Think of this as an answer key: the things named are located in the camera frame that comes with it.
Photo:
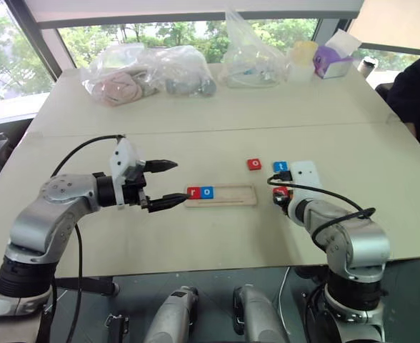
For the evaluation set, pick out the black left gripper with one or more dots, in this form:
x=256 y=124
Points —
x=134 y=186

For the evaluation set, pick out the person in dark clothing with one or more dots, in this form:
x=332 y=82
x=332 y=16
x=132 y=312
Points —
x=415 y=93

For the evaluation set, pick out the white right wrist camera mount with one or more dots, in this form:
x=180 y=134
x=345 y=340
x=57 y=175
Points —
x=304 y=175

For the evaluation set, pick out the white cup with dark lid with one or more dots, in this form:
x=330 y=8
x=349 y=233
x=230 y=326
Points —
x=369 y=67

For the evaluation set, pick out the red letter o block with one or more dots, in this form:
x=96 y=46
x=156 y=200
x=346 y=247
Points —
x=254 y=164

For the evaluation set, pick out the red letter r block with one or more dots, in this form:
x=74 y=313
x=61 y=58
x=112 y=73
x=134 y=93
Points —
x=194 y=192

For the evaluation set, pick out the plastic bag with grey items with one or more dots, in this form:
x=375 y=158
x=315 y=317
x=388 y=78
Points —
x=186 y=76

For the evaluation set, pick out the wooden letter tray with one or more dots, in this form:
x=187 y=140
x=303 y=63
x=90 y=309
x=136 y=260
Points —
x=231 y=196

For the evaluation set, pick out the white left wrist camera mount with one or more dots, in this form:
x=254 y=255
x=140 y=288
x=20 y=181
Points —
x=122 y=157

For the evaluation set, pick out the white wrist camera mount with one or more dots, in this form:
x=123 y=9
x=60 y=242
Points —
x=122 y=157
x=304 y=175

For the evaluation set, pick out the blue letter t block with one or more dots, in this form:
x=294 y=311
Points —
x=280 y=166

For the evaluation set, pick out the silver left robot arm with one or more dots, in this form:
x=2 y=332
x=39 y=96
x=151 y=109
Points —
x=49 y=218

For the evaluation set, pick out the tall clear plastic bag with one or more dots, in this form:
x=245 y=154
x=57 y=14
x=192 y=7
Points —
x=253 y=57

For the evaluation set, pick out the blue letter o block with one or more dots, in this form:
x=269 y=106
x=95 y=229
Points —
x=207 y=192

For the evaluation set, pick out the yellow-lidded plastic container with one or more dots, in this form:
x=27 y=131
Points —
x=302 y=60

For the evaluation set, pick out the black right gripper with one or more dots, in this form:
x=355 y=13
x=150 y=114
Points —
x=287 y=209

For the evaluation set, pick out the black metal bracket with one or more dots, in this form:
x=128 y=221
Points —
x=117 y=327

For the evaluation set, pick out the red letter b block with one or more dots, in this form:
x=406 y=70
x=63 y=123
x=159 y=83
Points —
x=280 y=190

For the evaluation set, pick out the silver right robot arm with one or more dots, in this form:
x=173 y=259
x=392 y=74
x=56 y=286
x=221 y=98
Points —
x=356 y=246

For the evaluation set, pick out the plastic bag with pink items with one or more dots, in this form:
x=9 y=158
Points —
x=119 y=80

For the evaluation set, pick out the silver rounded robot leg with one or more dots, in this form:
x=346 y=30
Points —
x=170 y=318
x=260 y=318

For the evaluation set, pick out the purple tissue box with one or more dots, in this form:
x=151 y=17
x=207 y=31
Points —
x=329 y=62

